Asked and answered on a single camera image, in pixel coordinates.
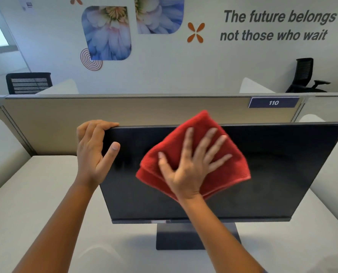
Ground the black computer monitor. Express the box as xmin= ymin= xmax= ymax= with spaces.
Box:
xmin=99 ymin=122 xmax=338 ymax=250

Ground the blue flower wall decal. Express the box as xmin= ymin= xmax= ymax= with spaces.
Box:
xmin=81 ymin=5 xmax=132 ymax=61

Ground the red microfibre cloth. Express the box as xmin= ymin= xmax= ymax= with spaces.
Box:
xmin=135 ymin=110 xmax=251 ymax=202

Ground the beige desk partition panel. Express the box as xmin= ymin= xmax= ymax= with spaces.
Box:
xmin=0 ymin=94 xmax=304 ymax=156

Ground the person's left forearm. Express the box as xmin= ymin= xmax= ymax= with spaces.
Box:
xmin=12 ymin=180 xmax=100 ymax=273

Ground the person's left hand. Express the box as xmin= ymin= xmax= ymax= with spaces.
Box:
xmin=75 ymin=120 xmax=120 ymax=191

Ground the dark blue number plate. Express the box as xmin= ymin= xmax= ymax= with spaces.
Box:
xmin=248 ymin=97 xmax=300 ymax=108

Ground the person's right forearm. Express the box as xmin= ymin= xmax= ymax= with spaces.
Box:
xmin=177 ymin=193 xmax=267 ymax=273

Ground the person's right hand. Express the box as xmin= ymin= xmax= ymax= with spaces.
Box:
xmin=158 ymin=127 xmax=233 ymax=202

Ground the black office chair with armrests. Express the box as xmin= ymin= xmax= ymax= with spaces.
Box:
xmin=286 ymin=57 xmax=331 ymax=93

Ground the grey desk partition panel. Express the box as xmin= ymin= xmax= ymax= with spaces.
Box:
xmin=0 ymin=96 xmax=36 ymax=156
xmin=291 ymin=93 xmax=338 ymax=137

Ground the black mesh office chair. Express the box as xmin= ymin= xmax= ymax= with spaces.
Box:
xmin=6 ymin=72 xmax=53 ymax=95

